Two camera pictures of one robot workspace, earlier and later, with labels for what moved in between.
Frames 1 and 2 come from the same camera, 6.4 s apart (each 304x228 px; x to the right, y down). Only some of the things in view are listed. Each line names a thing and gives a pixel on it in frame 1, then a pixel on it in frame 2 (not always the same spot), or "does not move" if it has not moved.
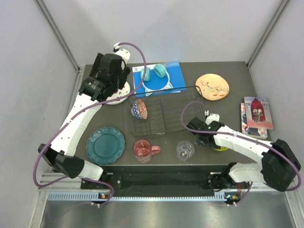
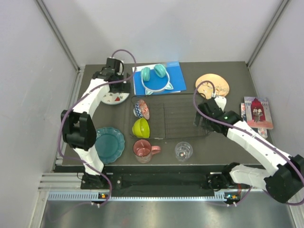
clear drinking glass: [185, 150] does not move
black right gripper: [197, 141] → [204, 125]
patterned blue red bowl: [139, 109] does not move
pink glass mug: [143, 151] does not move
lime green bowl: [223, 148] → [141, 128]
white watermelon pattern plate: [125, 89] does not move
